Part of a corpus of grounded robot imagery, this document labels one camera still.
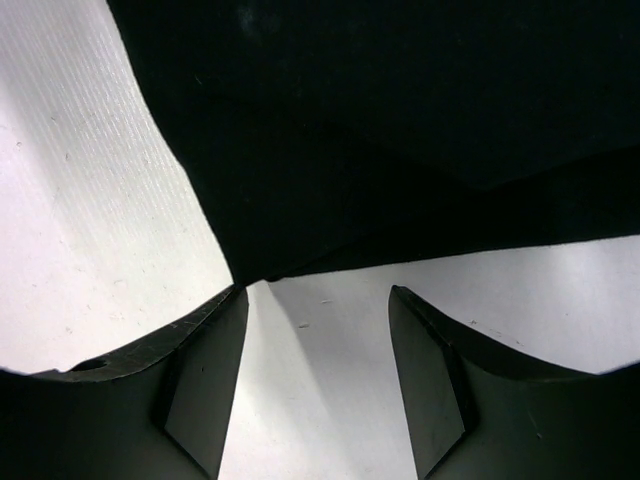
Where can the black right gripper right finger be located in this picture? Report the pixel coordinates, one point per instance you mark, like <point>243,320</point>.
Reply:
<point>478,409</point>

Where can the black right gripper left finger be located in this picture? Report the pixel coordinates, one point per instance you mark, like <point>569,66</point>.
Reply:
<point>156,408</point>

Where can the black t-shirt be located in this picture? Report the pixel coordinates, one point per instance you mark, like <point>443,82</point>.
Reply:
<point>322,136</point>

